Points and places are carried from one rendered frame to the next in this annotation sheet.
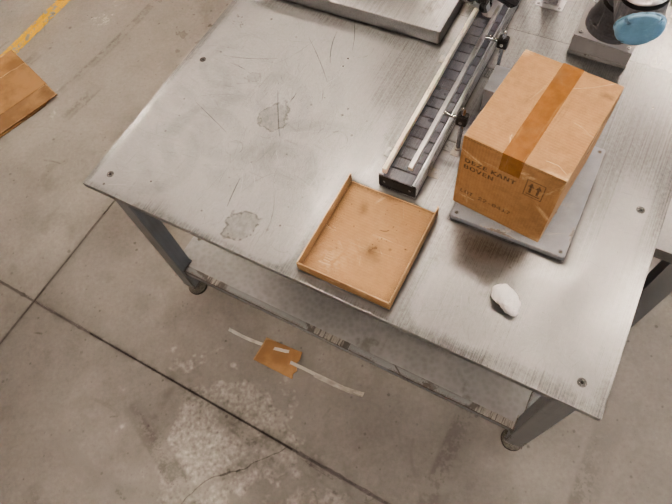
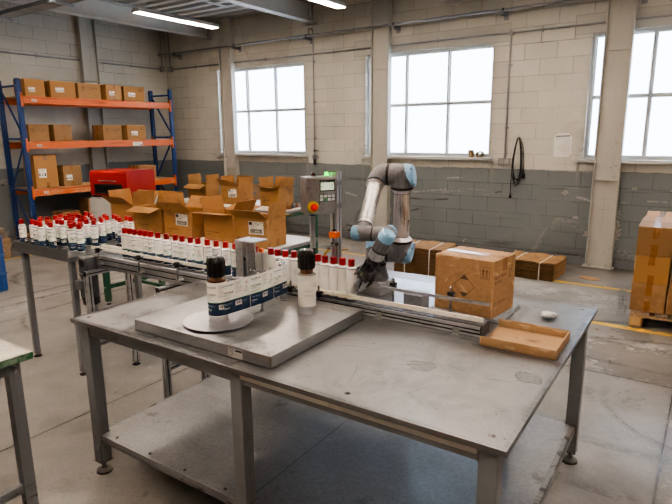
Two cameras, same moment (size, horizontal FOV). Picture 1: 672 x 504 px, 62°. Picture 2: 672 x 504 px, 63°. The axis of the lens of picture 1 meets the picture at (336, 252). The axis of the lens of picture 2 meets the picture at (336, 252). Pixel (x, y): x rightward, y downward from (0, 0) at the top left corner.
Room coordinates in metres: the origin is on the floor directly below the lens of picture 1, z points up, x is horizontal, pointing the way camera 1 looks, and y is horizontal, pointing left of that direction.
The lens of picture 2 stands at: (1.63, 2.01, 1.69)
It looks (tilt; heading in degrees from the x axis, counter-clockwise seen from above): 12 degrees down; 266
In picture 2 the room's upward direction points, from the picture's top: straight up
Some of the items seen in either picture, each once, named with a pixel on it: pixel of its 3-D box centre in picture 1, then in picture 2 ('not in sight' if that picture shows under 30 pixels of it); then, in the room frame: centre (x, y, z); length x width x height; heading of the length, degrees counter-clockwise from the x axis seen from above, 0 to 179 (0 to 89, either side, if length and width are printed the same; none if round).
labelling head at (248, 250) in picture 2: not in sight; (252, 263); (1.85, -0.89, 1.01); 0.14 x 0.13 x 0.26; 142
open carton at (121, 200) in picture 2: not in sight; (131, 208); (3.26, -3.66, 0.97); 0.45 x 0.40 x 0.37; 53
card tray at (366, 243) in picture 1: (368, 237); (525, 337); (0.68, -0.09, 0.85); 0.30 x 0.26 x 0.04; 142
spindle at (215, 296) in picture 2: not in sight; (216, 287); (1.97, -0.34, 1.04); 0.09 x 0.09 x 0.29
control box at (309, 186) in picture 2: not in sight; (318, 194); (1.50, -0.84, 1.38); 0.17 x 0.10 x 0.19; 17
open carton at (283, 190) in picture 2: not in sight; (274, 191); (1.87, -5.14, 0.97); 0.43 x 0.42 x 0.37; 48
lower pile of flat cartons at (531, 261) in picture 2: not in sight; (533, 265); (-1.25, -4.29, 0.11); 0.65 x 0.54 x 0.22; 138
